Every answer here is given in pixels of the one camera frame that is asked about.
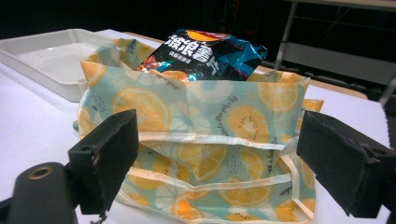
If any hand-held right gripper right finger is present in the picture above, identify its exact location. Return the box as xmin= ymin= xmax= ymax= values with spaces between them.
xmin=296 ymin=110 xmax=396 ymax=219

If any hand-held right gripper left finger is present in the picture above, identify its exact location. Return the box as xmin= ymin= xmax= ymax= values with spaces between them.
xmin=67 ymin=108 xmax=140 ymax=216

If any citrus print fabric bag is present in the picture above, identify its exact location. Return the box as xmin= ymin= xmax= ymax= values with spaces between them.
xmin=73 ymin=37 xmax=325 ymax=224

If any black and blue snack packet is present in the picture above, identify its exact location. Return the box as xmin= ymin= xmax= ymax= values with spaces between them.
xmin=135 ymin=29 xmax=269 ymax=82

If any white plastic tray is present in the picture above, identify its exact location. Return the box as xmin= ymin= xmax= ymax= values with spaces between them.
xmin=0 ymin=28 xmax=114 ymax=103

